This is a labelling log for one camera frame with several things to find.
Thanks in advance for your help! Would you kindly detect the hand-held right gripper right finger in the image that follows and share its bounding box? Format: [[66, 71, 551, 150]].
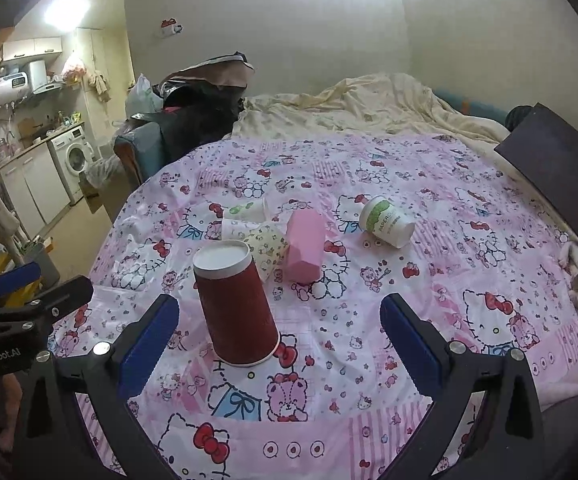
[[379, 292, 546, 480]]

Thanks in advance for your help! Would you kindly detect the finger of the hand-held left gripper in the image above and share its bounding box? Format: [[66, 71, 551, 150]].
[[0, 275, 94, 343], [0, 260, 42, 311]]

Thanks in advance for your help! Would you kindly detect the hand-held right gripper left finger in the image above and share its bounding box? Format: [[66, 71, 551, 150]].
[[16, 294, 180, 480]]

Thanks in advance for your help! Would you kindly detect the red paper cup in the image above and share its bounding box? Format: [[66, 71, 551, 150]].
[[192, 240, 281, 367]]

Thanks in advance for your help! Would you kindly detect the white cup with green label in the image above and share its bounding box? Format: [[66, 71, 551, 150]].
[[359, 195, 416, 249]]

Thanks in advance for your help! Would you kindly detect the yellow floral paper cup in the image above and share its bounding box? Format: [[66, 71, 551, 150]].
[[245, 222, 290, 284]]

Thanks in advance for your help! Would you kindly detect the white cup with green leaves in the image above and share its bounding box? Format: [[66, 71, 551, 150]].
[[228, 199, 269, 224]]

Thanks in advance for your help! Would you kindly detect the grey bin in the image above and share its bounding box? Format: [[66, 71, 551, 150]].
[[23, 241, 62, 287]]

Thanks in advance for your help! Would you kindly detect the pink printed blanket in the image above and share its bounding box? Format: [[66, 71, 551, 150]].
[[49, 132, 578, 480]]

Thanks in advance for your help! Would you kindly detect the white base cabinet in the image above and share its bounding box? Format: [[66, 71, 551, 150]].
[[0, 144, 70, 237]]

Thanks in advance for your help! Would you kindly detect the cardboard box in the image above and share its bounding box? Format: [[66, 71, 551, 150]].
[[78, 157, 126, 212]]

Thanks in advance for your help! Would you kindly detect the white washing machine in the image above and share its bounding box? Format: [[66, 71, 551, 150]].
[[47, 126, 98, 204]]

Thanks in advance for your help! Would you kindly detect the blue chair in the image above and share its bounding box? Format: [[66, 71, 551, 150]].
[[113, 120, 171, 187]]

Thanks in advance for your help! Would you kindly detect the white water heater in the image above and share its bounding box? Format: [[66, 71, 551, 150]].
[[0, 72, 32, 111]]

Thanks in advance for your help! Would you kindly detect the range hood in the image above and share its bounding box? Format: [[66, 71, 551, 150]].
[[27, 59, 62, 95]]

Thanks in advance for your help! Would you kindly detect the beige hanging cloth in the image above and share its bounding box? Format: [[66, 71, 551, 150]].
[[87, 72, 111, 96]]

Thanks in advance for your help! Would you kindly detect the white plastic bag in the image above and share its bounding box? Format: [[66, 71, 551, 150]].
[[125, 74, 165, 119]]

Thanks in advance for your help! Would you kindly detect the pink hanging plastic bag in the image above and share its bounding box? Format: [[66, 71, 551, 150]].
[[61, 52, 88, 84]]

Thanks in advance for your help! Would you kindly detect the dark wooden board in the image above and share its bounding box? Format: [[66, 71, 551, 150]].
[[494, 103, 578, 247]]

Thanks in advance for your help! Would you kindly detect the pile of dark bags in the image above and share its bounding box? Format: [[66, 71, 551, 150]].
[[150, 52, 258, 162]]

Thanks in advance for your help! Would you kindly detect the beige duvet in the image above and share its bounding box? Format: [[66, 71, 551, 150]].
[[231, 72, 513, 150]]

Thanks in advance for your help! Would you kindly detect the white wall cabinet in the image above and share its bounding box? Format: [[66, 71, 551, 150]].
[[2, 36, 64, 61]]

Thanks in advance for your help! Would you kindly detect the red and white wall hook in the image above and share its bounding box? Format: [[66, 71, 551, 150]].
[[157, 18, 184, 39]]

